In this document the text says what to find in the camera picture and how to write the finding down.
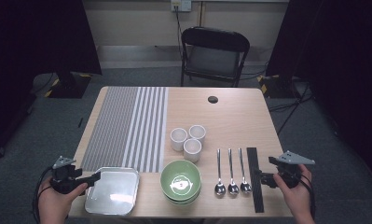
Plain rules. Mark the black stand base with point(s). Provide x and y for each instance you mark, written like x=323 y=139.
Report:
x=68 y=88
x=280 y=88

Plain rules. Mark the row of black chopsticks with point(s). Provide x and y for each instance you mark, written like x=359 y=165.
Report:
x=252 y=161

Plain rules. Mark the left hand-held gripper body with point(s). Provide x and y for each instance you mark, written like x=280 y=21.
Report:
x=62 y=179

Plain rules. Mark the white square plate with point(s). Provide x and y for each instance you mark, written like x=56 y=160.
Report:
x=112 y=193

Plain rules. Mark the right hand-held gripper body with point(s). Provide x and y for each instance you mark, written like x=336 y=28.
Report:
x=289 y=169

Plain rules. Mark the grey striped placemat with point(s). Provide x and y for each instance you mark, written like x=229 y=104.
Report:
x=127 y=124

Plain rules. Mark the black folding chair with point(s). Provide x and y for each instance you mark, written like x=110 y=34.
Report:
x=214 y=39

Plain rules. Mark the person's right hand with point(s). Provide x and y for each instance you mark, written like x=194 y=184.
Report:
x=298 y=199

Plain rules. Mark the white cup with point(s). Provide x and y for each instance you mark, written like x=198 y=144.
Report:
x=192 y=152
x=197 y=132
x=178 y=140

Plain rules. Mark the small black floor object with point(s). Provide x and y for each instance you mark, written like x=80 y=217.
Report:
x=80 y=122

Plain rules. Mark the wall conduit pipe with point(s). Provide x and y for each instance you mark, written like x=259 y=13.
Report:
x=200 y=14

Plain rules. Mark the wall power outlet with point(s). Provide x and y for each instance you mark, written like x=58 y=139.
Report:
x=185 y=5

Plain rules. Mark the metal spoon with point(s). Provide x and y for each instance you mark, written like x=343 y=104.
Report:
x=220 y=188
x=233 y=188
x=245 y=187

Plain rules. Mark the black curtain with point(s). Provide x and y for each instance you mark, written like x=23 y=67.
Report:
x=345 y=62
x=34 y=37

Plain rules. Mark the person's left hand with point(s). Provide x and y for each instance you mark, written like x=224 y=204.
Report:
x=53 y=207

